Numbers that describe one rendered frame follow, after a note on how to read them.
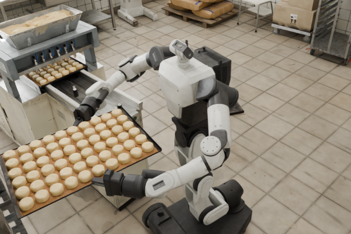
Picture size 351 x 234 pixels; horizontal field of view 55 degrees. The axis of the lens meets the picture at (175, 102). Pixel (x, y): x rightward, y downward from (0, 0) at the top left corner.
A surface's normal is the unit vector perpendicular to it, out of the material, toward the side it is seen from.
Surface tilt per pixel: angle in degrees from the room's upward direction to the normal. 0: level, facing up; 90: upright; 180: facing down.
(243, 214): 0
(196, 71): 1
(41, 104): 90
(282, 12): 88
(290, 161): 0
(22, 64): 90
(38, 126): 90
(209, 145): 25
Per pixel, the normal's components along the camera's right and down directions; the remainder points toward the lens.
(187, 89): -0.21, 0.51
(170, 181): -0.15, -0.32
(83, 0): 0.66, 0.40
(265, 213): -0.04, -0.82
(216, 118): -0.25, -0.53
